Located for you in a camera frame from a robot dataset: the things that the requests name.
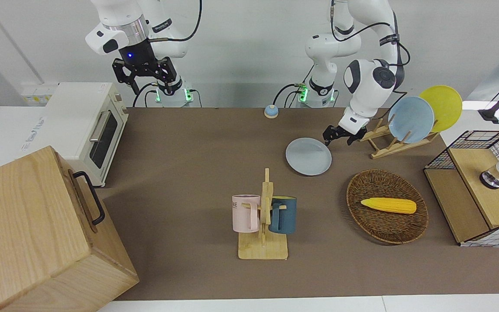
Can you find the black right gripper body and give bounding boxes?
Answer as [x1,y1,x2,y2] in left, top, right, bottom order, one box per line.
[119,38,165,78]

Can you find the white toaster oven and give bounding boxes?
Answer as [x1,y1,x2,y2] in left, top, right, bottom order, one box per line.
[37,82,129,188]

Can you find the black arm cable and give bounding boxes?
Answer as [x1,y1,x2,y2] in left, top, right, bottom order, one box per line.
[330,0,411,94]
[148,0,202,43]

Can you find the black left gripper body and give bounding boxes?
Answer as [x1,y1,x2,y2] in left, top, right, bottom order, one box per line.
[338,125,365,139]

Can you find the wooden drawer cabinet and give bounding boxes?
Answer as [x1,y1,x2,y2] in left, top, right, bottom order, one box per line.
[0,146,139,312]

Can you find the pink mug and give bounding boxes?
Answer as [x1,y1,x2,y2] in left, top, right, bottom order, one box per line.
[232,195,261,233]

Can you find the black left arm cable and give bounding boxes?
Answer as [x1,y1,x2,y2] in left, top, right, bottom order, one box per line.
[330,0,411,94]

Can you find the wooden dish rack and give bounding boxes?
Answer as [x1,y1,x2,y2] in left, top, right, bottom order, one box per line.
[358,118,441,159]

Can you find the black cabinet handle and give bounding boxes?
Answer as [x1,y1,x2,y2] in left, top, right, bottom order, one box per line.
[73,171,106,226]

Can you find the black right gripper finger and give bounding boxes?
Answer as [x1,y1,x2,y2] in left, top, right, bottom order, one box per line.
[159,57,177,95]
[112,60,140,95]

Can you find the grid pattern shelf box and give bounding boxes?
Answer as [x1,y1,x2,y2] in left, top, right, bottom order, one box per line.
[423,130,499,247]

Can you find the wooden mug tree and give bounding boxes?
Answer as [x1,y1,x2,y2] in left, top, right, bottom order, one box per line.
[238,168,289,260]

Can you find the light blue plate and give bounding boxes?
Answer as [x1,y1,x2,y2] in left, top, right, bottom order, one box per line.
[388,96,435,144]

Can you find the gray round plate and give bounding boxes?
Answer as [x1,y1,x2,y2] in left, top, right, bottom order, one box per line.
[285,137,332,176]

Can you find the brown wicker basket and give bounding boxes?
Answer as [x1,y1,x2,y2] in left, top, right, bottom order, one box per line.
[347,169,429,245]

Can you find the yellow plate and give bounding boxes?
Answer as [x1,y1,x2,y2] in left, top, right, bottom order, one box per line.
[419,85,463,133]

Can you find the yellow corn cob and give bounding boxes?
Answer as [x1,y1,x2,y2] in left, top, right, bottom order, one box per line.
[360,198,417,215]

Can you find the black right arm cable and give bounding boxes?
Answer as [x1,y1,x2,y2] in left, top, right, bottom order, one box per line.
[148,0,202,43]

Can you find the white wall socket box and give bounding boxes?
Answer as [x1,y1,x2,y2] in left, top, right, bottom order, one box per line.
[21,84,58,105]

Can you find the brown table mat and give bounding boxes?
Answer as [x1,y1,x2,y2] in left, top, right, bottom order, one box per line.
[98,107,499,301]

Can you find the teal mug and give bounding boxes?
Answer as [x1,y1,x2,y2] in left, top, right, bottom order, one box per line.
[269,196,298,235]

